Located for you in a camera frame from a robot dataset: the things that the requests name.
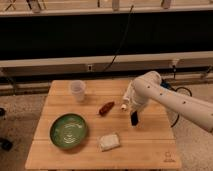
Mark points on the brown oblong object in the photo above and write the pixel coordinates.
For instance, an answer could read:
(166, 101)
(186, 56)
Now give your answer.
(106, 108)

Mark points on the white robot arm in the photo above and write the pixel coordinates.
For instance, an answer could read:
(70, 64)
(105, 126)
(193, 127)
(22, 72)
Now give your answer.
(148, 86)

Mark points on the white wall outlet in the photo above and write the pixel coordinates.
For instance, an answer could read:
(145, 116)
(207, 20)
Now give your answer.
(90, 68)

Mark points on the dark object on floor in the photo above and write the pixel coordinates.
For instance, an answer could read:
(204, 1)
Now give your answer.
(5, 144)

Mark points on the translucent plastic cup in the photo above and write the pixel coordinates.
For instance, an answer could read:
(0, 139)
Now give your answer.
(77, 88)

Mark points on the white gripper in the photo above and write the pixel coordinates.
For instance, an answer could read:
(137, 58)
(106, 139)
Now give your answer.
(134, 102)

